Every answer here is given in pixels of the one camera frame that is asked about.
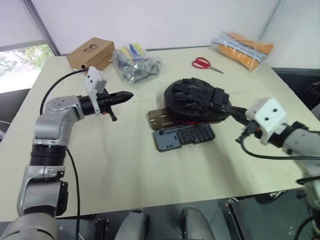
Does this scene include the red handled scissors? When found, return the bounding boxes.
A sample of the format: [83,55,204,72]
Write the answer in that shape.
[191,56,225,75]

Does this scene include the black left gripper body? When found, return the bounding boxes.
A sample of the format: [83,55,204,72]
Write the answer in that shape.
[96,89,118,123]

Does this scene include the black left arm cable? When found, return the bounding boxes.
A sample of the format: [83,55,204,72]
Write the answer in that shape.
[39,67,90,237]

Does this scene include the grey wall post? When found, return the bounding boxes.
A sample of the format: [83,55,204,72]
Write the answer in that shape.
[258,0,286,41]

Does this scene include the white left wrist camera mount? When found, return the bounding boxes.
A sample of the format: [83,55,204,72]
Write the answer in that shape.
[84,66,108,117]

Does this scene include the black object with white print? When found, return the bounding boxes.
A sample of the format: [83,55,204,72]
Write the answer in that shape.
[254,189,287,205]

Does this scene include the brown cardboard box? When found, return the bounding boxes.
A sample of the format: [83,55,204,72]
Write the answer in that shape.
[66,37,116,72]

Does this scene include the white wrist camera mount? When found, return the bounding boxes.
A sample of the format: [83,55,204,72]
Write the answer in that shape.
[244,97,288,146]
[84,66,108,117]

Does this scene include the grey rounded shape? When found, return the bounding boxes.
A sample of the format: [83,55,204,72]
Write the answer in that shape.
[119,208,151,240]
[181,206,216,240]

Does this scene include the black cabinet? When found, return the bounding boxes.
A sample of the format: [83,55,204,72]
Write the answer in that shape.
[271,67,320,108]

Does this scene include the clear plastic bag of tools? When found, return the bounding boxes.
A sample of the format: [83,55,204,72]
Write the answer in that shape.
[111,42,164,86]

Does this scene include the screwdriver bit set case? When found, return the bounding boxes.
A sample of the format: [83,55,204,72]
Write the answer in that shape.
[147,108,216,153]

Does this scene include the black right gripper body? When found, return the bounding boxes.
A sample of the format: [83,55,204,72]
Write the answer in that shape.
[234,120,262,144]

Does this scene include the plastic bag of orange cloths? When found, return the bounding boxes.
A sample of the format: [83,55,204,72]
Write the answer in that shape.
[210,31,275,73]

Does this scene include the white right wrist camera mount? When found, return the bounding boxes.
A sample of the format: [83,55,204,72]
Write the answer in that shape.
[244,97,288,146]

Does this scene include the grey window frame post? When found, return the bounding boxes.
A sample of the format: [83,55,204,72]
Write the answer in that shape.
[21,0,62,56]

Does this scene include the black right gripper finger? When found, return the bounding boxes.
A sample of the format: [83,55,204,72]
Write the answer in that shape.
[228,106,248,115]
[232,112,251,125]

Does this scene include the black framed panel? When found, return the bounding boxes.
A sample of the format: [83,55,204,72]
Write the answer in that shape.
[226,194,313,240]

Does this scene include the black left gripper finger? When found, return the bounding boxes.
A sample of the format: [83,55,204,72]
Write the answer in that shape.
[111,90,134,99]
[111,95,134,104]

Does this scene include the black metal bracket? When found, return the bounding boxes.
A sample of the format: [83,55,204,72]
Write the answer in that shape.
[93,217,111,240]

